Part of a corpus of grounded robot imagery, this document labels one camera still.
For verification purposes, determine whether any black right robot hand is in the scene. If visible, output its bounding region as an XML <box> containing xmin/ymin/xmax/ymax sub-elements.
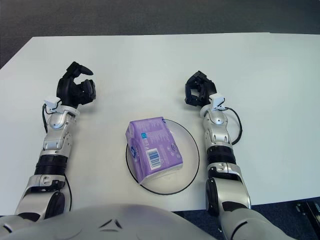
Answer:
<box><xmin>184</xmin><ymin>70</ymin><xmax>218</xmax><ymax>107</ymax></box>

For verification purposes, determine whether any white right wrist mount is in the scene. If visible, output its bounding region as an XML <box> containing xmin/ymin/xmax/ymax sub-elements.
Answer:
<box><xmin>209</xmin><ymin>93</ymin><xmax>226</xmax><ymax>111</ymax></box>

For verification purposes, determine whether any white plate with black rim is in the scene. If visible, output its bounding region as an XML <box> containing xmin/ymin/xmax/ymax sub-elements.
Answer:
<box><xmin>125</xmin><ymin>119</ymin><xmax>200</xmax><ymax>195</ymax></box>

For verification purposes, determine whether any purple tissue paper pack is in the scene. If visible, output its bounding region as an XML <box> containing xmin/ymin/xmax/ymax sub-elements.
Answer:
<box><xmin>124</xmin><ymin>116</ymin><xmax>185</xmax><ymax>186</ymax></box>

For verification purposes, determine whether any white wrist mount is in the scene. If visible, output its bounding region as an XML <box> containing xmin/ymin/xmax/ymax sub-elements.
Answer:
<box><xmin>43</xmin><ymin>97</ymin><xmax>81</xmax><ymax>117</ymax></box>
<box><xmin>209</xmin><ymin>93</ymin><xmax>226</xmax><ymax>111</ymax></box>

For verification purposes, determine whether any white left wrist mount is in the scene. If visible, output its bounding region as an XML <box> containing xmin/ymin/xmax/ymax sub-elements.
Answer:
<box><xmin>43</xmin><ymin>97</ymin><xmax>81</xmax><ymax>117</ymax></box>

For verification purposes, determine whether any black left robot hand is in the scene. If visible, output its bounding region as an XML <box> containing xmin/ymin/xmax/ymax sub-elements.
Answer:
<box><xmin>56</xmin><ymin>61</ymin><xmax>98</xmax><ymax>109</ymax></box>

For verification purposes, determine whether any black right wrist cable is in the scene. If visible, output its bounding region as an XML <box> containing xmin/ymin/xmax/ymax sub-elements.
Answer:
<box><xmin>223</xmin><ymin>107</ymin><xmax>243</xmax><ymax>146</ymax></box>

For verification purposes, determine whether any grey robot torso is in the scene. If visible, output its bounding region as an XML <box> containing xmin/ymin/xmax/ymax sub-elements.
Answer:
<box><xmin>0</xmin><ymin>202</ymin><xmax>226</xmax><ymax>240</ymax></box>

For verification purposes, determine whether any black frame under table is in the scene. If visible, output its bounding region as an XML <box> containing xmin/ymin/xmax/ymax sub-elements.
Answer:
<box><xmin>294</xmin><ymin>199</ymin><xmax>320</xmax><ymax>218</ymax></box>

